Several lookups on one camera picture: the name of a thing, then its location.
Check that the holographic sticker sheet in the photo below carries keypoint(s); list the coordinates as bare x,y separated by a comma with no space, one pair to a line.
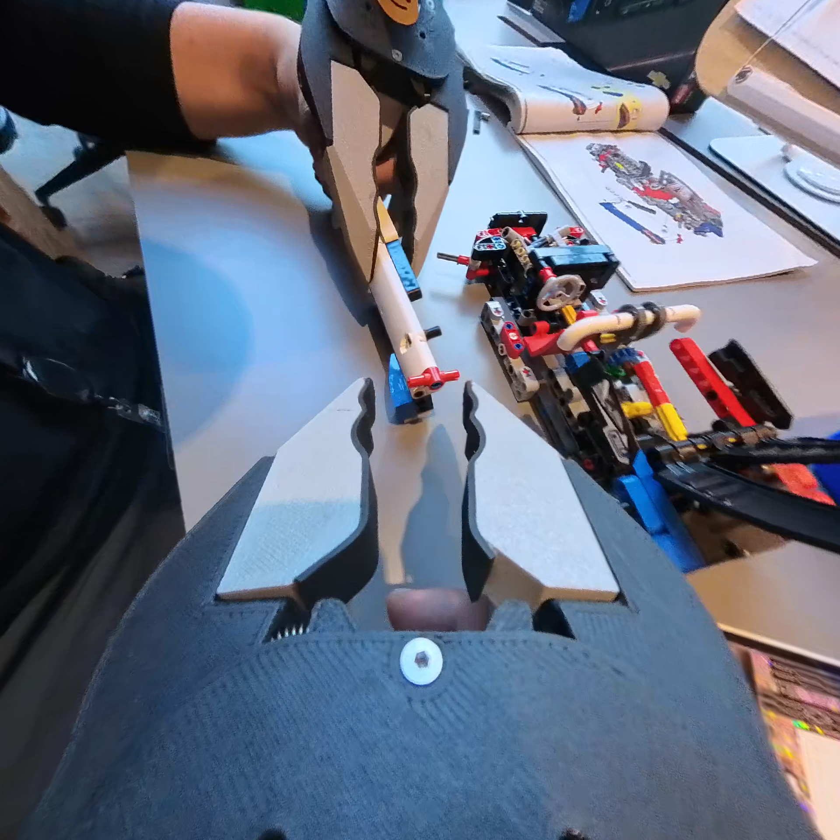
800,709

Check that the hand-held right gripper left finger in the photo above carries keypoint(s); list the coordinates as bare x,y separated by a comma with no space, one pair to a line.
302,512

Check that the person's right hand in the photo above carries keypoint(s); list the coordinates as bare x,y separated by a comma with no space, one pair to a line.
436,610

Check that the open instruction booklet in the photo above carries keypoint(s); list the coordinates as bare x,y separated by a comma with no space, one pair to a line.
735,236

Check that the grey desk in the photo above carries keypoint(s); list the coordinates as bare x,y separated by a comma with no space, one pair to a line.
262,275

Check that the small black brick connector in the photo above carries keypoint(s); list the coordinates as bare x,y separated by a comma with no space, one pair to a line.
477,123

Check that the black cardboard box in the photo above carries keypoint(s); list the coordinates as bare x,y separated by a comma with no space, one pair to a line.
623,39

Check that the white blue brick panel assembly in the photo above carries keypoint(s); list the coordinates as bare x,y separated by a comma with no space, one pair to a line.
400,308

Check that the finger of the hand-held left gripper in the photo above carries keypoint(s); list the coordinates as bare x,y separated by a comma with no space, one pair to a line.
430,170
351,164

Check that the black office chair base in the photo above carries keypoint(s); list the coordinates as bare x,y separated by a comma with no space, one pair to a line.
72,174

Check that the person's left forearm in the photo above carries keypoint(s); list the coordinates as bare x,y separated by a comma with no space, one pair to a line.
85,59

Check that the toy brick vehicle model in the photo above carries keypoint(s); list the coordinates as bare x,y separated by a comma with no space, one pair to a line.
590,367

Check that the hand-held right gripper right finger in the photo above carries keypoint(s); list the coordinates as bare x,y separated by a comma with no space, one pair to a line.
531,518

